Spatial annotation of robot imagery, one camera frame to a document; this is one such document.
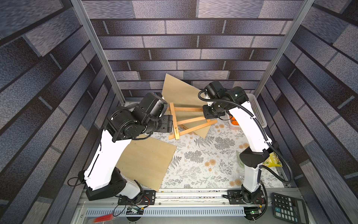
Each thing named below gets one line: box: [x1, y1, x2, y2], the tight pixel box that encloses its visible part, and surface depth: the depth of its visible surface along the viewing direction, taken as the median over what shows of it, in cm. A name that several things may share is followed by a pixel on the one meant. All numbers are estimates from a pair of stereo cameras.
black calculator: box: [271, 192, 310, 224], surface depth 70 cm
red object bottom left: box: [93, 213, 114, 224], surface depth 69 cm
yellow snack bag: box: [261, 151, 283, 168], surface depth 85 cm
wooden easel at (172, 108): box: [166, 102, 218, 140], surface depth 69 cm
